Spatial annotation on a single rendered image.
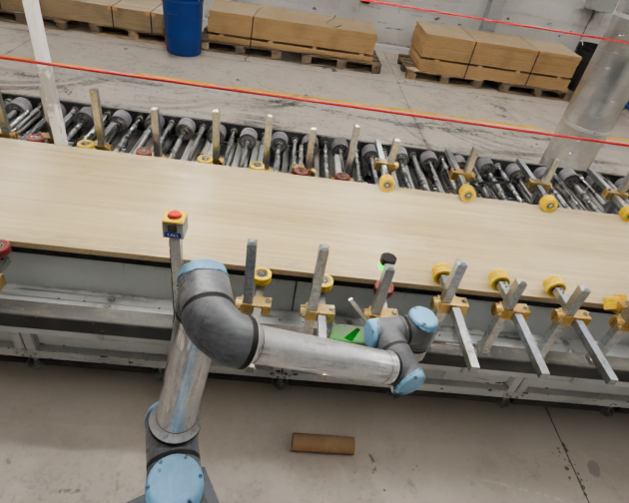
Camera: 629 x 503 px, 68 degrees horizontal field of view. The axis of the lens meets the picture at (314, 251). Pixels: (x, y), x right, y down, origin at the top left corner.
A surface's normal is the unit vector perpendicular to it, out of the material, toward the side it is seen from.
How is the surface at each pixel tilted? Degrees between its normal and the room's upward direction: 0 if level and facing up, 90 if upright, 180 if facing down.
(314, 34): 90
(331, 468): 0
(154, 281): 90
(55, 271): 90
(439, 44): 90
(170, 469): 5
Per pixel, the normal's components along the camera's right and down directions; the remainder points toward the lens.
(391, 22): 0.02, 0.63
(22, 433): 0.14, -0.77
